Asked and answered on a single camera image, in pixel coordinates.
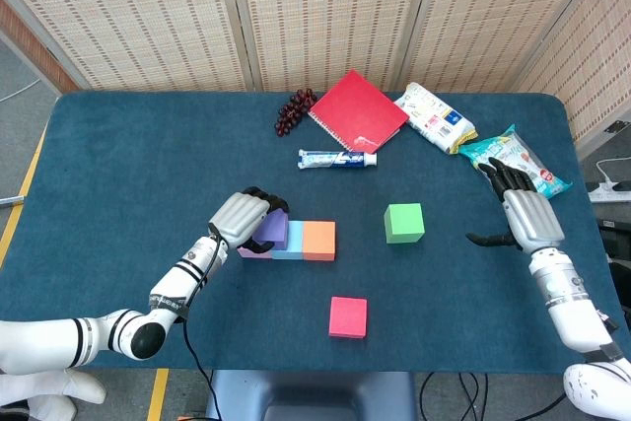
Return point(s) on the teal clear snack bag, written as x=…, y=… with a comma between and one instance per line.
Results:
x=517, y=152

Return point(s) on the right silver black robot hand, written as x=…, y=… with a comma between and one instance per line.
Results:
x=535, y=219

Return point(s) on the pink foam cube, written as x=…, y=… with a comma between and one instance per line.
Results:
x=254, y=254

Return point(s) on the black equipment case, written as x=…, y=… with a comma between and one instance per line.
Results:
x=616, y=241

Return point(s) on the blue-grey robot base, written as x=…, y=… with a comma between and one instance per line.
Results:
x=310, y=396

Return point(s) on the orange foam cube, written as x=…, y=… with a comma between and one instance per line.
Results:
x=319, y=239

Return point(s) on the red spiral notebook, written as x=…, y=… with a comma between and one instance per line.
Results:
x=357, y=110

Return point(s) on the black screen hinge bracket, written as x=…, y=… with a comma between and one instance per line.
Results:
x=616, y=127

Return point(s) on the purple foam cube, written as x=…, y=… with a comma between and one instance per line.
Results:
x=273, y=229

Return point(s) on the green foam cube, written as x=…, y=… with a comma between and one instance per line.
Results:
x=405, y=223

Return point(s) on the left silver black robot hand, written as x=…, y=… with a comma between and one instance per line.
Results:
x=236, y=216

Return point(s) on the silver metal rod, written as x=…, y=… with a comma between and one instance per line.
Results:
x=12, y=201

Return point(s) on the white yellow-edged snack bag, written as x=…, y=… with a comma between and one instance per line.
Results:
x=434, y=118

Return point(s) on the dark red grape bunch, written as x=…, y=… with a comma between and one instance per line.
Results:
x=293, y=113

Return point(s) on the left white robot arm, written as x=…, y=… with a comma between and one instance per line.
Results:
x=172, y=288

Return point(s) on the light blue foam cube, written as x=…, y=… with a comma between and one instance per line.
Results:
x=295, y=241

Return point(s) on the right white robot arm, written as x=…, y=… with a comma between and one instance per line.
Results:
x=577, y=312

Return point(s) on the woven bamboo folding screen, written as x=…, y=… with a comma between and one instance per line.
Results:
x=320, y=12

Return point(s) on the red foam cube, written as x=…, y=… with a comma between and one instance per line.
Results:
x=348, y=317

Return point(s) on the blue white toothpaste tube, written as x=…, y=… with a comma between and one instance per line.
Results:
x=335, y=160

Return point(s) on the teal felt table cloth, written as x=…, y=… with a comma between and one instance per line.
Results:
x=148, y=169

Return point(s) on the white power strip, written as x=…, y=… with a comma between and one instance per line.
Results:
x=606, y=194

